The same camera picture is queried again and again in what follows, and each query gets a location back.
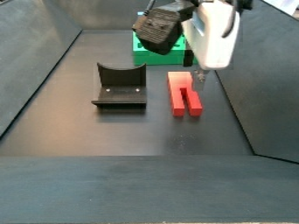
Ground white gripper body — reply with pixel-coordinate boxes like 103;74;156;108
181;0;238;70

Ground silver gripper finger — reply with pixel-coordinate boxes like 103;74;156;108
193;68;209;90

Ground red double-square block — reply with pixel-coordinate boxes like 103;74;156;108
166;72;202;116

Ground green shape-sorting board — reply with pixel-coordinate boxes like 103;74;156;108
132;33;185;66

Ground black curved cradle stand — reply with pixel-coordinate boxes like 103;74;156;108
90;63;146;107

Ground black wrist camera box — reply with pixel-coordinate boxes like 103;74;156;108
132;0;196;55

